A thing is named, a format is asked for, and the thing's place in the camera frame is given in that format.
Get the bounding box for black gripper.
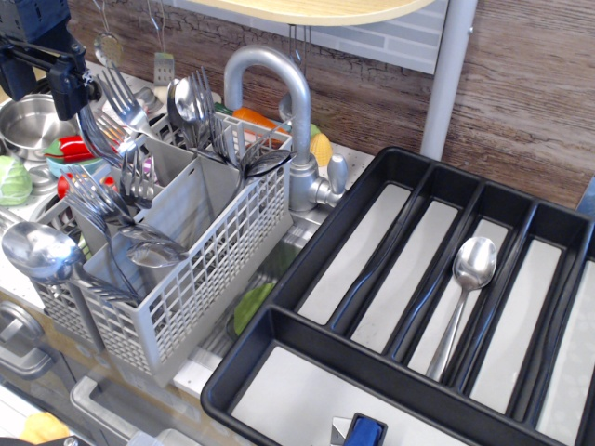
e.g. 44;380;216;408
1;27;94;120

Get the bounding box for big steel spoon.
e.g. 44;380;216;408
77;105;123;169

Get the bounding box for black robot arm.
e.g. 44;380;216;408
1;0;91;121

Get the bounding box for steel spoon upright in basket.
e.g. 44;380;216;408
166;79;203;150

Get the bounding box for grey plastic cutlery basket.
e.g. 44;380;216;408
37;118;292;385

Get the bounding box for large steel serving spoon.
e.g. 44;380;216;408
1;221;139;307

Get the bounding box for steel spoon front compartment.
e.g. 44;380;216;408
118;224;189;269

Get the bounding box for steel spoon in tray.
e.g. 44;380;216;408
427;236;497;382

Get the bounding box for black cutlery tray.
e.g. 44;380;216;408
201;147;594;445

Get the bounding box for hanging toy skimmer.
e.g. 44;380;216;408
93;0;124;68

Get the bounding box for red toy pepper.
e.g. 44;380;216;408
43;135;95;164

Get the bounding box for steel cooking pot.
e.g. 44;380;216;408
1;94;78;162

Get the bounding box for hanging toy spatula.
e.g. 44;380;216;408
147;1;175;86

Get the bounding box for steel fork left compartment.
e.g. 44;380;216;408
64;165;139;298

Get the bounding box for green toy cabbage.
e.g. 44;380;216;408
1;155;33;206

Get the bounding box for orange toy carrot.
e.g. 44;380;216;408
232;107;276;130

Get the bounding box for light wooden shelf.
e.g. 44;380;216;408
191;0;432;26

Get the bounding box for yellow toy corn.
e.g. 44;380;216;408
310;133;333;167

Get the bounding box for silver toy faucet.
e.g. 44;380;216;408
223;45;348;212

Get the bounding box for green toy in sink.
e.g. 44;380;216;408
232;282;275;335

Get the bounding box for blue object at bottom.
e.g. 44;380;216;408
330;413;388;446

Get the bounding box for white metal post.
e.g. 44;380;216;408
420;0;478;161

